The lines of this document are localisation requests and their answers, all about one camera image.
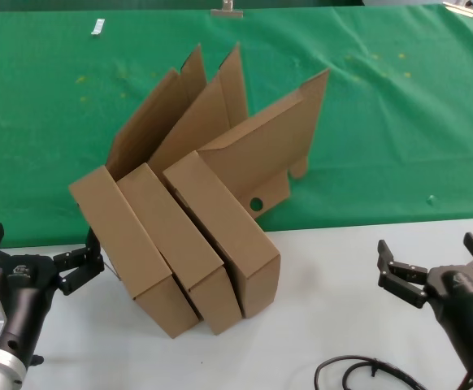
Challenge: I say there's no black cable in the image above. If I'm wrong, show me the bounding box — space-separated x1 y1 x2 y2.
315 355 428 390

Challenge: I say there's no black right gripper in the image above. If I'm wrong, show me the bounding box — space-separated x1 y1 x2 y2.
376 232 473 373

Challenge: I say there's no brown cardboard box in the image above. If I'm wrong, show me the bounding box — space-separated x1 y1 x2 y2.
68 43 208 339
163 67 331 319
116 41 249 336

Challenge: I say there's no green table cloth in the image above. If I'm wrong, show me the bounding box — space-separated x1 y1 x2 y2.
0 3 473 249

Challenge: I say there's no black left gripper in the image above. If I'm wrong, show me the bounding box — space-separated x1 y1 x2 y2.
0 222 104 369

